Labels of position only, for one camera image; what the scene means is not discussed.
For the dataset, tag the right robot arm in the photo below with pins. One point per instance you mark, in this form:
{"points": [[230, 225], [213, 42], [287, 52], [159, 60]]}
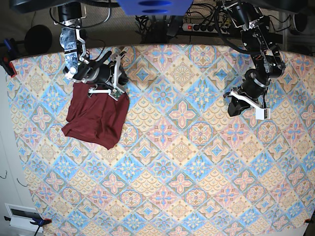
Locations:
{"points": [[73, 40]]}

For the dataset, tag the maroon long-sleeve t-shirt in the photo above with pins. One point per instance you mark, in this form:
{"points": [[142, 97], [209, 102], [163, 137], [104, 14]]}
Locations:
{"points": [[97, 119]]}

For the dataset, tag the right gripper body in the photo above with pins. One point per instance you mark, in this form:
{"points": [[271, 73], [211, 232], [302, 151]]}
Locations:
{"points": [[112, 75]]}

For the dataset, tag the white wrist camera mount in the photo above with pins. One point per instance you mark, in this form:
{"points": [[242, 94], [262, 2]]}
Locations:
{"points": [[97, 89], [240, 102]]}

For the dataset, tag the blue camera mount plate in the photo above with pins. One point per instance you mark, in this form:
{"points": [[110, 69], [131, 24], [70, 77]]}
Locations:
{"points": [[155, 7]]}

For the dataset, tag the patterned colourful tablecloth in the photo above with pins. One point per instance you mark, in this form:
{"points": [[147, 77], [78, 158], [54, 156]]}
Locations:
{"points": [[182, 166]]}

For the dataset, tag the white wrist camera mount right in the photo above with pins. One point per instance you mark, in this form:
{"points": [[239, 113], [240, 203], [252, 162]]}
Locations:
{"points": [[97, 89]]}

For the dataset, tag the orange black clamp bottom left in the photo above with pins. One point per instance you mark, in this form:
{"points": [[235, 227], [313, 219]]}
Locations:
{"points": [[39, 222]]}

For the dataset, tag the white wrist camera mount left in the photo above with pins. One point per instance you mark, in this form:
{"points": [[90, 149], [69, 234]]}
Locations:
{"points": [[240, 102]]}

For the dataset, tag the red black clamp left edge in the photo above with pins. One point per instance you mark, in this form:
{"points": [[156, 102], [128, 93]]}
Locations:
{"points": [[6, 58]]}

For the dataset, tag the white wall socket box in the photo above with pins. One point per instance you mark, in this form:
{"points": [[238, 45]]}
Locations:
{"points": [[21, 217]]}

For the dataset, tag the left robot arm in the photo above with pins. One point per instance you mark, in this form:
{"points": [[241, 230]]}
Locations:
{"points": [[264, 52]]}

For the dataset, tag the white power strip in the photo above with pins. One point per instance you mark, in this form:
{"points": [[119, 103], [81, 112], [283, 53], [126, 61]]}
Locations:
{"points": [[190, 27]]}

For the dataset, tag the orange clamp bottom right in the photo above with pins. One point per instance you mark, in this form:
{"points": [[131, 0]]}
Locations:
{"points": [[309, 221]]}

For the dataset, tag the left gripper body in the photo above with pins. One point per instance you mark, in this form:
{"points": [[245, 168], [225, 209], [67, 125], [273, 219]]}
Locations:
{"points": [[251, 93]]}

